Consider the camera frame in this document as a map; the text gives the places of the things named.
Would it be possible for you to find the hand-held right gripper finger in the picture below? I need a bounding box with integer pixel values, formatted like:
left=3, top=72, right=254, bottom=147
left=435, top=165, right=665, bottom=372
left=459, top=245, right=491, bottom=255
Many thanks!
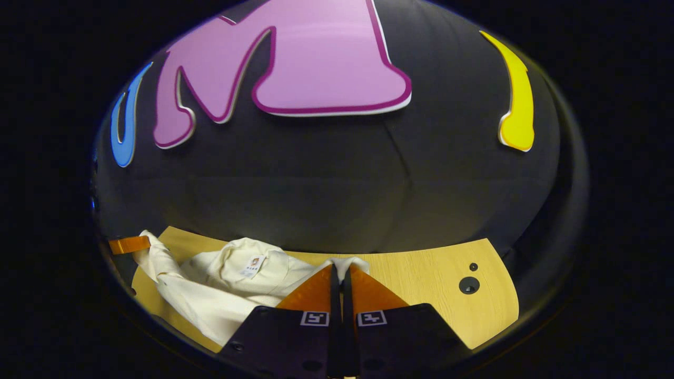
left=219, top=263, right=342, bottom=377
left=342, top=263, right=471, bottom=377

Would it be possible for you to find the cream button shirt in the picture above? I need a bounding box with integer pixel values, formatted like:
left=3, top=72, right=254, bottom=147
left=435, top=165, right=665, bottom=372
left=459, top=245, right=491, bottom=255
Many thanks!
left=132, top=230, right=371, bottom=347

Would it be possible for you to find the black backdrop cloth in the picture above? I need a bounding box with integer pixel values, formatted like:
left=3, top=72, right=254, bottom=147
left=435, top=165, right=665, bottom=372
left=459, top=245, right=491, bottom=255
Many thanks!
left=92, top=0, right=588, bottom=264

